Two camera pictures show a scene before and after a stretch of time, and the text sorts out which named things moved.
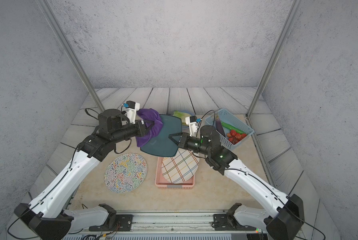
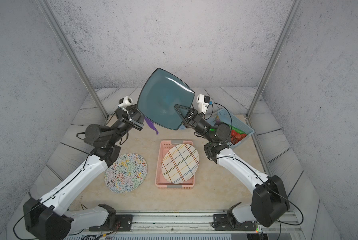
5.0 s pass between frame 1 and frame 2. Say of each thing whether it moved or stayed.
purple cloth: moved
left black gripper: moved
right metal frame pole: stayed
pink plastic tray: stayed
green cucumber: stayed
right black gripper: moved
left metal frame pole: stayed
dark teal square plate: moved
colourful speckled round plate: stayed
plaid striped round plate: stayed
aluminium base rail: stayed
